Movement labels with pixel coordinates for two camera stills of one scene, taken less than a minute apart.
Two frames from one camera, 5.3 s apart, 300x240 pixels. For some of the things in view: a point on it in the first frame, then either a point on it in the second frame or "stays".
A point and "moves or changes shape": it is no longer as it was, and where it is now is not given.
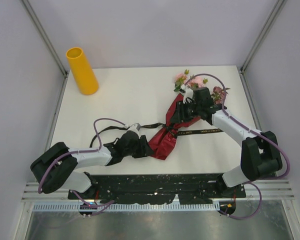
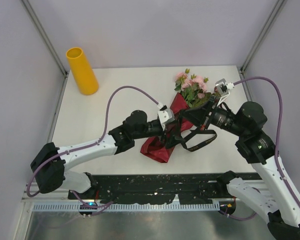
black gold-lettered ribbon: x=172 y=131 moves or changes shape
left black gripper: x=144 y=150 -> x=173 y=139
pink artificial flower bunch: x=218 y=93 stays
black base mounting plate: x=126 y=189 stays
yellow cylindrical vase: x=86 y=81 stays
